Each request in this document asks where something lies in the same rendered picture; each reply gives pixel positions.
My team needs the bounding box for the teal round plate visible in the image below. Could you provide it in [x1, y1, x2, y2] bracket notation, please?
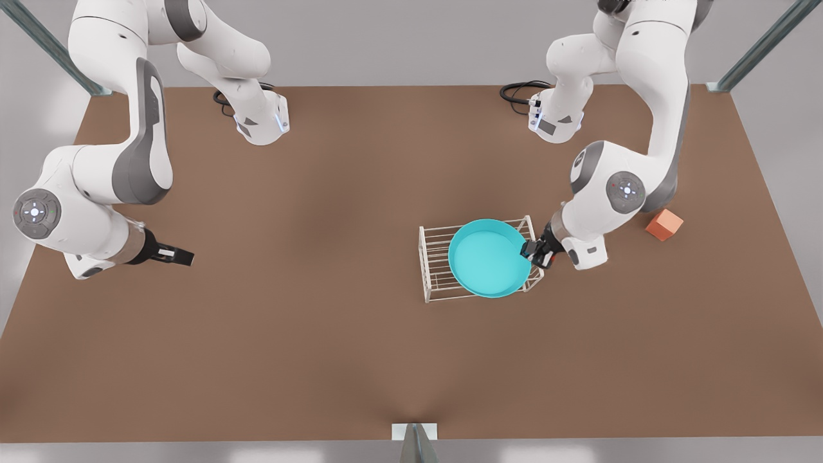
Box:
[448, 219, 534, 299]

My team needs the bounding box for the orange cube block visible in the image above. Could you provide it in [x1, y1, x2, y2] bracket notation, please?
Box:
[646, 208, 685, 242]

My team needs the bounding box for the white wire shelf rack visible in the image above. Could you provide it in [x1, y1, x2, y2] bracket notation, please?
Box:
[418, 215, 545, 304]

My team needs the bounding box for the silver frame post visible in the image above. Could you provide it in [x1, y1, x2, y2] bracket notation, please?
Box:
[705, 0, 823, 93]
[0, 0, 114, 97]
[392, 422, 439, 463]

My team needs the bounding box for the red button switch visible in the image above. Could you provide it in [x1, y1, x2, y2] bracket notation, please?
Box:
[520, 239, 555, 269]

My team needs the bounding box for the black cable loop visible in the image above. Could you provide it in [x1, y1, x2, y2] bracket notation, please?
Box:
[500, 80, 554, 117]
[213, 82, 275, 118]

